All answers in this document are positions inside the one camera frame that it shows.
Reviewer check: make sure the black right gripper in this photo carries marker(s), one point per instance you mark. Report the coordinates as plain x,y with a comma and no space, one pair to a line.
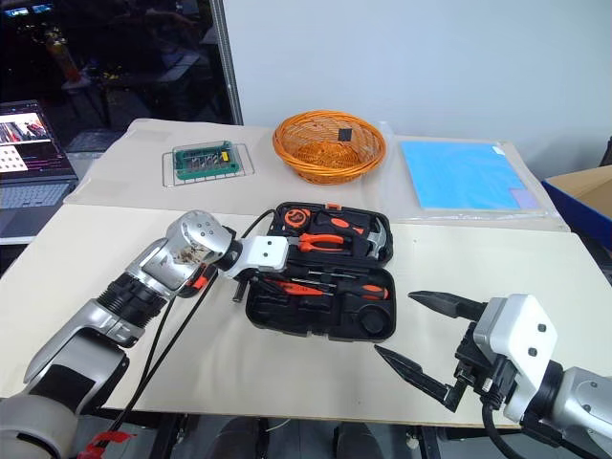
473,368

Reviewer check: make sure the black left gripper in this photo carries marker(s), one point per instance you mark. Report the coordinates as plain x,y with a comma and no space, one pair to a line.
255,275

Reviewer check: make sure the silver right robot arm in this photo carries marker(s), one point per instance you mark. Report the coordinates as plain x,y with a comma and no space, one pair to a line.
583,401

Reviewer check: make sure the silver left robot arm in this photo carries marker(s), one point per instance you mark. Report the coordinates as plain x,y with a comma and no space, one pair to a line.
158,268

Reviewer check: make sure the black plastic tool case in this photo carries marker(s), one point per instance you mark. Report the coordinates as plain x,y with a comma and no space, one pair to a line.
356,315

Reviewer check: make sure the orange black utility knife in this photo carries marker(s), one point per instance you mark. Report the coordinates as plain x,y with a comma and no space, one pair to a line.
296,288

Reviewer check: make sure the orange black tape measure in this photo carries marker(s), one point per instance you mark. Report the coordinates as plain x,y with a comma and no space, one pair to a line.
295,216

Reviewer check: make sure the thin black precision screwdriver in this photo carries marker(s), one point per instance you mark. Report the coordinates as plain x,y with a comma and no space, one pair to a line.
330,274

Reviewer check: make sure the orange wicker basket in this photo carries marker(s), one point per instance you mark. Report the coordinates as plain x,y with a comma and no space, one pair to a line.
330,153

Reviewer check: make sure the clear plastic bag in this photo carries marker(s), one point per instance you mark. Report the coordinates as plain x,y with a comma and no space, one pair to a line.
389,191

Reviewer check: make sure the small black square item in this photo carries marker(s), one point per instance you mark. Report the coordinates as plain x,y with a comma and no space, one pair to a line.
344,135

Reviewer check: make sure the beige table cloth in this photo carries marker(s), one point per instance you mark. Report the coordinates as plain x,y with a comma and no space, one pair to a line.
134,186

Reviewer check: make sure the blue plastic sheet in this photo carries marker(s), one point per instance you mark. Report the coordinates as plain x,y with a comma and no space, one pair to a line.
459,172

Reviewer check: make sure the cardboard box with blue side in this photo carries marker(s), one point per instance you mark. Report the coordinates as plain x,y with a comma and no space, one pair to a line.
574,201

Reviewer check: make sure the open laptop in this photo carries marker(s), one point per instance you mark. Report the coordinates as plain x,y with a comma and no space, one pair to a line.
33,191

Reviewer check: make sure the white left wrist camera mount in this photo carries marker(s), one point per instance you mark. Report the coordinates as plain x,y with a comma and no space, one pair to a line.
268,251

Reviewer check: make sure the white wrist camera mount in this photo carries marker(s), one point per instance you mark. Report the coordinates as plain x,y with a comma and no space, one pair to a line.
268,251
521,330

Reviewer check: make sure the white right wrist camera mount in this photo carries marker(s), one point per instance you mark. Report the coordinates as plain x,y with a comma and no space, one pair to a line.
521,330

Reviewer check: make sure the metal window frame post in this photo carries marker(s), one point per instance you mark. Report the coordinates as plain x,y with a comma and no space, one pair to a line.
229,62

